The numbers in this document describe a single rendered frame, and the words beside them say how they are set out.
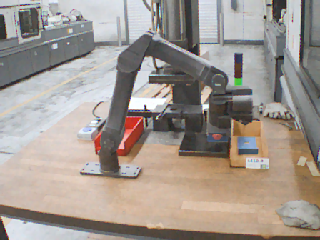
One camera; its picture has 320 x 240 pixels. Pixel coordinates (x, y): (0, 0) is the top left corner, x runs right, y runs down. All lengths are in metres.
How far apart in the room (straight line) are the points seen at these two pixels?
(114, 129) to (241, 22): 9.63
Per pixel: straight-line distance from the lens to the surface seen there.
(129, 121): 1.38
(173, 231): 0.83
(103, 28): 11.65
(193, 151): 1.14
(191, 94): 1.56
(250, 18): 10.45
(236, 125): 1.28
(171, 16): 1.25
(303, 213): 0.87
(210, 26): 10.51
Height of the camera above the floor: 1.43
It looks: 21 degrees down
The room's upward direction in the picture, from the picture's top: 3 degrees counter-clockwise
